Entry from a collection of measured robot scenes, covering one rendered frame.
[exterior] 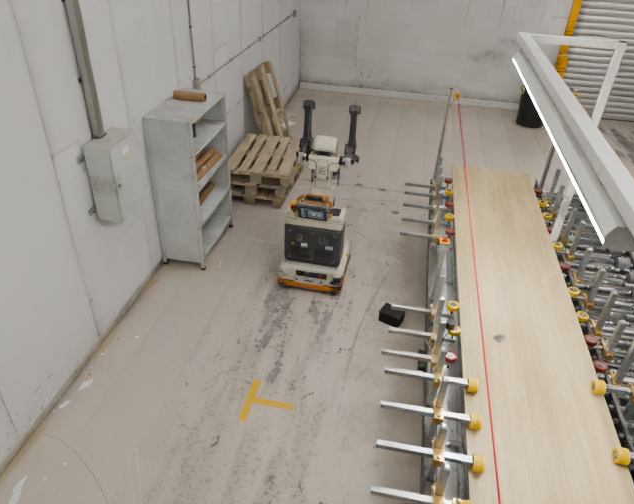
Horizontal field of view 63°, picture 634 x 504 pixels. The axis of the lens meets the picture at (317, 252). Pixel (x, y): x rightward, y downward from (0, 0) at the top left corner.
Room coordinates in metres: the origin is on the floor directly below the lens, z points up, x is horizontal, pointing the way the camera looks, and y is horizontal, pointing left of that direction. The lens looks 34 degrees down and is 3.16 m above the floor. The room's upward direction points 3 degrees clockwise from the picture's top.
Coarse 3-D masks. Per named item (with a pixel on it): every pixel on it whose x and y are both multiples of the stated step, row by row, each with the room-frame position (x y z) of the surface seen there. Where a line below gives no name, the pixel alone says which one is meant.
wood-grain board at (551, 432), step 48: (480, 192) 4.51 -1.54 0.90; (528, 192) 4.56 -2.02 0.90; (480, 240) 3.63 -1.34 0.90; (528, 240) 3.67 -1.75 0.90; (480, 288) 2.98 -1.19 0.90; (528, 288) 3.01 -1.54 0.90; (480, 336) 2.47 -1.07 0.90; (528, 336) 2.50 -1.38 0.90; (576, 336) 2.52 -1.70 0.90; (480, 384) 2.07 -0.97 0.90; (528, 384) 2.09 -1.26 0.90; (576, 384) 2.11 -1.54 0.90; (480, 432) 1.74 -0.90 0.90; (528, 432) 1.76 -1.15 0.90; (576, 432) 1.77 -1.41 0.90; (480, 480) 1.47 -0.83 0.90; (528, 480) 1.48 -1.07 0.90; (576, 480) 1.49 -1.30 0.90; (624, 480) 1.51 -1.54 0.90
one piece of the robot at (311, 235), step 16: (288, 208) 4.16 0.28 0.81; (336, 208) 4.21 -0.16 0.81; (288, 224) 4.09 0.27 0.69; (304, 224) 4.04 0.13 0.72; (320, 224) 4.02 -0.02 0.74; (336, 224) 4.00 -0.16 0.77; (288, 240) 4.07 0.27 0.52; (304, 240) 4.04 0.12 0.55; (320, 240) 4.03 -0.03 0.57; (336, 240) 3.99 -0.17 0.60; (288, 256) 4.07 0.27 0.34; (304, 256) 4.05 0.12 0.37; (320, 256) 4.01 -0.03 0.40; (336, 256) 3.99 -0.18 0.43
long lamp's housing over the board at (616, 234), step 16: (528, 64) 3.32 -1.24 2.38; (528, 80) 3.06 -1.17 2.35; (544, 96) 2.67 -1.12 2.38; (544, 112) 2.51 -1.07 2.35; (560, 128) 2.22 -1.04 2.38; (560, 144) 2.10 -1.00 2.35; (576, 144) 2.03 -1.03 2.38; (576, 160) 1.88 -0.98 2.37; (576, 176) 1.79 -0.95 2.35; (592, 176) 1.72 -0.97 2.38; (592, 192) 1.62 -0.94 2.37; (592, 208) 1.54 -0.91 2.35; (608, 208) 1.48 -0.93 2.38; (608, 224) 1.41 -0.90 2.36; (624, 224) 1.38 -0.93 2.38; (608, 240) 1.37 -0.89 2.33; (624, 240) 1.36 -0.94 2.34
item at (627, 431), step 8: (536, 184) 4.93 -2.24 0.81; (544, 200) 4.52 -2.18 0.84; (560, 200) 4.81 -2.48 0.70; (552, 224) 4.06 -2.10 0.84; (560, 256) 3.60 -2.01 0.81; (632, 256) 3.60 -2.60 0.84; (568, 272) 3.32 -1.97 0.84; (608, 272) 3.53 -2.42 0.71; (616, 272) 3.54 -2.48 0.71; (568, 280) 3.28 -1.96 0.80; (584, 288) 3.29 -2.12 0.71; (624, 296) 3.36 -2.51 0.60; (576, 304) 2.98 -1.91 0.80; (576, 312) 2.95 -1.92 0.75; (616, 320) 2.95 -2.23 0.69; (632, 320) 3.01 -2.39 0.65; (592, 352) 2.51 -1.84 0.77; (592, 360) 2.47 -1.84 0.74; (600, 360) 2.38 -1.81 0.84; (608, 368) 2.47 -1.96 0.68; (616, 368) 2.44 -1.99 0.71; (632, 368) 2.45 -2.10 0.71; (608, 376) 2.24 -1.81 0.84; (608, 400) 2.12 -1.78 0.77; (616, 400) 2.06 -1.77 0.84; (624, 400) 2.27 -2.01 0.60; (616, 408) 2.00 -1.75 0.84; (616, 416) 1.97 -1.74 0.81; (632, 416) 2.15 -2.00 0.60; (616, 424) 1.93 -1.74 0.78; (624, 424) 1.89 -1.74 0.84; (616, 432) 1.91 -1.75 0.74; (624, 432) 1.85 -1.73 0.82; (632, 432) 1.94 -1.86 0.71; (624, 440) 1.82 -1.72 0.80; (632, 448) 1.74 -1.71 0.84; (632, 464) 1.67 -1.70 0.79; (632, 472) 1.65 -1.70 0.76
